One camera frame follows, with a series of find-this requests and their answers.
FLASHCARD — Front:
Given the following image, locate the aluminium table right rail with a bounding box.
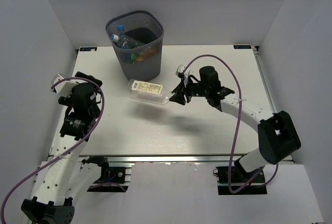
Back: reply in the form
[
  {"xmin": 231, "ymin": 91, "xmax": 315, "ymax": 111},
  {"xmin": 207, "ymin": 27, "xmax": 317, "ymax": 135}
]
[{"xmin": 253, "ymin": 45, "xmax": 296, "ymax": 162}]

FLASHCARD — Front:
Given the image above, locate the blue table sticker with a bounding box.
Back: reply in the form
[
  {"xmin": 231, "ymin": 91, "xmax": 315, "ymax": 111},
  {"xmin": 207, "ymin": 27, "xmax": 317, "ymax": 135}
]
[
  {"xmin": 233, "ymin": 45, "xmax": 252, "ymax": 49},
  {"xmin": 79, "ymin": 47, "xmax": 97, "ymax": 52}
]

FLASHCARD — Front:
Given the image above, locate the purple cable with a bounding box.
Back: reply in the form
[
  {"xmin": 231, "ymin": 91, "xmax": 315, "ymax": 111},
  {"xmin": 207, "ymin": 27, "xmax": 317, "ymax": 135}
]
[
  {"xmin": 0, "ymin": 77, "xmax": 128, "ymax": 217},
  {"xmin": 184, "ymin": 54, "xmax": 280, "ymax": 194}
]

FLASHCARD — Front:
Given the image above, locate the left blue table sticker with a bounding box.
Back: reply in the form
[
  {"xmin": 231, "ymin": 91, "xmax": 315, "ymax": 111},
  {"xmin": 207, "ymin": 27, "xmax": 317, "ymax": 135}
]
[{"xmin": 79, "ymin": 47, "xmax": 97, "ymax": 52}]

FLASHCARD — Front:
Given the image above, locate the right blue table sticker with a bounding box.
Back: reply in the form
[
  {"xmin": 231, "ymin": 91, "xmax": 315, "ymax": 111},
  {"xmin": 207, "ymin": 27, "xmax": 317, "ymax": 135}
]
[{"xmin": 233, "ymin": 45, "xmax": 252, "ymax": 49}]

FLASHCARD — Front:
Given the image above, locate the orange juice bottle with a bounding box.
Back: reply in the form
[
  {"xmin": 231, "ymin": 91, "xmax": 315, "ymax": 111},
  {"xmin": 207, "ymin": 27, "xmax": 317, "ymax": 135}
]
[{"xmin": 135, "ymin": 53, "xmax": 155, "ymax": 62}]

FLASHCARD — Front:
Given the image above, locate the aluminium table rail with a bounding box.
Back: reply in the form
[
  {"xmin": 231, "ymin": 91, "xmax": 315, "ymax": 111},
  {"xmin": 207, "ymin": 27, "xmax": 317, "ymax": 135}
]
[
  {"xmin": 77, "ymin": 153, "xmax": 294, "ymax": 165},
  {"xmin": 253, "ymin": 45, "xmax": 296, "ymax": 162}
]

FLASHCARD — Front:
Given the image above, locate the aluminium table front rail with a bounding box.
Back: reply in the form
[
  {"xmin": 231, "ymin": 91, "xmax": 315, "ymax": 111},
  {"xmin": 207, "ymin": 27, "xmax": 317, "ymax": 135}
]
[{"xmin": 77, "ymin": 153, "xmax": 294, "ymax": 165}]

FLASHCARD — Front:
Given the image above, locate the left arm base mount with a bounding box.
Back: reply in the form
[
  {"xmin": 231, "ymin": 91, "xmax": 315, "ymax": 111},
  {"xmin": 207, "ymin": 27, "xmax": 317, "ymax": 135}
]
[{"xmin": 81, "ymin": 156, "xmax": 130, "ymax": 192}]

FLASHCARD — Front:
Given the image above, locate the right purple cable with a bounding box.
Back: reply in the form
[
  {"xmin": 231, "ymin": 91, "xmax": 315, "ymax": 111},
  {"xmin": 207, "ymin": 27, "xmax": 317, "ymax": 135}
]
[{"xmin": 184, "ymin": 54, "xmax": 280, "ymax": 194}]

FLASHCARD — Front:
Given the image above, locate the clear bottle white cap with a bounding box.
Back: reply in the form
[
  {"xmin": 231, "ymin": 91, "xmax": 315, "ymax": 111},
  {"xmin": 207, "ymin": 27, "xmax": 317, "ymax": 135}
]
[{"xmin": 111, "ymin": 34, "xmax": 144, "ymax": 49}]

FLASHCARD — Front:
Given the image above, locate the clear bottle blue label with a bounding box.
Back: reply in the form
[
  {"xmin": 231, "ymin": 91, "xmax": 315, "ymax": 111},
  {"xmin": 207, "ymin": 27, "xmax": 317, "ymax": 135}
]
[
  {"xmin": 124, "ymin": 52, "xmax": 139, "ymax": 63},
  {"xmin": 117, "ymin": 24, "xmax": 126, "ymax": 41}
]

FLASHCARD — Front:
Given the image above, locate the large clear labelled bottle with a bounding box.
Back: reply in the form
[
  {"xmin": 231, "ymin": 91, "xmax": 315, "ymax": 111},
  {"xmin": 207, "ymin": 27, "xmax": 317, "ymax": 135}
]
[{"xmin": 128, "ymin": 79, "xmax": 172, "ymax": 105}]

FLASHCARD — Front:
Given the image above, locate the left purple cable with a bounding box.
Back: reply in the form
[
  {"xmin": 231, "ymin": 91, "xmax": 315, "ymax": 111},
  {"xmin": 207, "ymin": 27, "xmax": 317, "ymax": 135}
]
[{"xmin": 0, "ymin": 77, "xmax": 128, "ymax": 217}]

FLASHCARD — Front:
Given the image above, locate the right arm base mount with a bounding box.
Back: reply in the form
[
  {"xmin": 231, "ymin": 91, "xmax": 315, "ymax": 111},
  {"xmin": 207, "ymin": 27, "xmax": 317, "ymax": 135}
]
[{"xmin": 212, "ymin": 166, "xmax": 267, "ymax": 195}]

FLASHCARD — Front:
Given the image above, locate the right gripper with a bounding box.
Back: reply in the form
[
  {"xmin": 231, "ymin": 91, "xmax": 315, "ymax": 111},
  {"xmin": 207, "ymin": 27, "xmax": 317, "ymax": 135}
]
[{"xmin": 169, "ymin": 76, "xmax": 209, "ymax": 106}]

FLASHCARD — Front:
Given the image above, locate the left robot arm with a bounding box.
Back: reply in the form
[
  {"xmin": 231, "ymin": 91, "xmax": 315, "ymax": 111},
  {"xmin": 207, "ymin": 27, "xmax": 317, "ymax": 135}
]
[{"xmin": 21, "ymin": 72, "xmax": 110, "ymax": 223}]

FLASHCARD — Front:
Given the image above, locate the grey mesh waste bin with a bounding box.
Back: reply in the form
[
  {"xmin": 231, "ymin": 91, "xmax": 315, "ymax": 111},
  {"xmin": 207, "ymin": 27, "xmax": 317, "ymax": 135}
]
[{"xmin": 105, "ymin": 10, "xmax": 164, "ymax": 81}]

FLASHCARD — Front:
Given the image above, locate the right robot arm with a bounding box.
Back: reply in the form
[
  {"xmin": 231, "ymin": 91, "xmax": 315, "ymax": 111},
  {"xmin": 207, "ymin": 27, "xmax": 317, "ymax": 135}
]
[{"xmin": 170, "ymin": 65, "xmax": 301, "ymax": 182}]

